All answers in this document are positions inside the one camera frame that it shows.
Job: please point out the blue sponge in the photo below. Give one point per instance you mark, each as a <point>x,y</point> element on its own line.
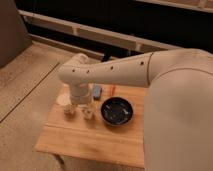
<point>96,92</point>

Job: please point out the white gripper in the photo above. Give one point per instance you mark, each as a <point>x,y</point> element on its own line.
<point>79,95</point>

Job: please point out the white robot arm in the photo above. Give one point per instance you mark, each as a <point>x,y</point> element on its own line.
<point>178,107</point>

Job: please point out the small clear bottle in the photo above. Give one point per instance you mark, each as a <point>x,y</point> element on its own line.
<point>63,99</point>

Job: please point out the orange pen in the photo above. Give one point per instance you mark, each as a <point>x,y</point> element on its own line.
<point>112,90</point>

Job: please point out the black bowl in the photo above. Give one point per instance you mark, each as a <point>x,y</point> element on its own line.
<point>116,111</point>

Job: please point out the wooden table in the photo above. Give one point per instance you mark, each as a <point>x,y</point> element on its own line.
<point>95,139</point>

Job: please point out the grey cabinet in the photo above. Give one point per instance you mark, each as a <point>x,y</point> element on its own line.
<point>14,37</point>

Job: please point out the white shelf rail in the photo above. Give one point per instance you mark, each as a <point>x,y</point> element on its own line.
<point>95,34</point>

